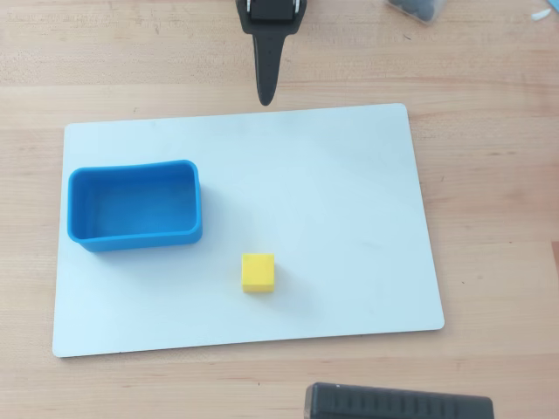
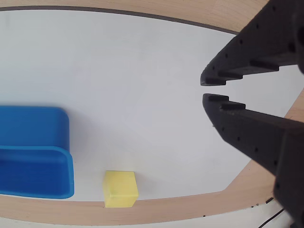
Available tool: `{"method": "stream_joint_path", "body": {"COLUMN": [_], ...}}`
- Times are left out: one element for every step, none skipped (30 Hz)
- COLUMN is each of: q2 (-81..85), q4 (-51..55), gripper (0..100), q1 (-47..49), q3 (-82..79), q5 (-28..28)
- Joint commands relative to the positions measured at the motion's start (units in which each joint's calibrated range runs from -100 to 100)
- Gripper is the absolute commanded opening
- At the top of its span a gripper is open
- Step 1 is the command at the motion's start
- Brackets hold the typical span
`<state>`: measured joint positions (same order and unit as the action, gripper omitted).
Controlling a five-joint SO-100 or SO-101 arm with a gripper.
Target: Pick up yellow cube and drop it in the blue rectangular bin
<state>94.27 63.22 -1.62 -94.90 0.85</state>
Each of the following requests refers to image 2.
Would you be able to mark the blue rectangular plastic bin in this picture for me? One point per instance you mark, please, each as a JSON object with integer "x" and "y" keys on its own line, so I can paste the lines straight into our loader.
{"x": 35, "y": 166}

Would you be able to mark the white mat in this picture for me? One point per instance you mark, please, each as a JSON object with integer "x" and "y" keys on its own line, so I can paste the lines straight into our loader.
{"x": 133, "y": 95}

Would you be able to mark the yellow cube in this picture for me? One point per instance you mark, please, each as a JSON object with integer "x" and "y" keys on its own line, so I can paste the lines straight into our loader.
{"x": 120, "y": 187}

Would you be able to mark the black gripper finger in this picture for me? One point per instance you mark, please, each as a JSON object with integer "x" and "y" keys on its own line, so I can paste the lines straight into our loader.
{"x": 259, "y": 42}
{"x": 251, "y": 133}

